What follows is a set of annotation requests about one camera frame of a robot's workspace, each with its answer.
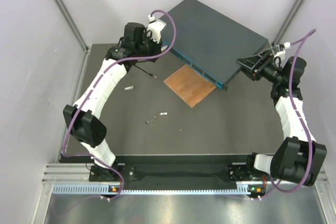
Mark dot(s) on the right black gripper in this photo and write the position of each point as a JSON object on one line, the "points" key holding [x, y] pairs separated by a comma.
{"points": [[259, 62]]}

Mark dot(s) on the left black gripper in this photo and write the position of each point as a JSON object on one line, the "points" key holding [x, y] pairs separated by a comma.
{"points": [[156, 46]]}

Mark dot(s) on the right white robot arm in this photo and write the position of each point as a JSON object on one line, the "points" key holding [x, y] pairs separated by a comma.
{"points": [[299, 158]]}

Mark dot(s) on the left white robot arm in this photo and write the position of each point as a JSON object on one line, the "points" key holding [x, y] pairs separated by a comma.
{"points": [[83, 118]]}

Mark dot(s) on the wooden board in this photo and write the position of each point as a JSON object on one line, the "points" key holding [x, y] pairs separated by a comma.
{"points": [[189, 85]]}

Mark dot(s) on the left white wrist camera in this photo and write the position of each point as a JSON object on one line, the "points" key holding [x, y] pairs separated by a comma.
{"points": [[154, 28]]}

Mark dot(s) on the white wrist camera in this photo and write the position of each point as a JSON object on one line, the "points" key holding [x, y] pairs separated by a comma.
{"points": [[154, 28], [279, 50]]}

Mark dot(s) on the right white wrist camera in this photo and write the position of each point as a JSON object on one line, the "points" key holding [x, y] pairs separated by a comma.
{"points": [[279, 50]]}

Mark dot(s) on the blue network switch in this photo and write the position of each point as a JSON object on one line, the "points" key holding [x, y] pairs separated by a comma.
{"points": [[208, 41]]}

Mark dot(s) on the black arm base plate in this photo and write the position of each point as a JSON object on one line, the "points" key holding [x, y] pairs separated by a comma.
{"points": [[177, 171]]}

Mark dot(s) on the slotted cable duct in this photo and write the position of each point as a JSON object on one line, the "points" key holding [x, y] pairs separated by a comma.
{"points": [[82, 189]]}

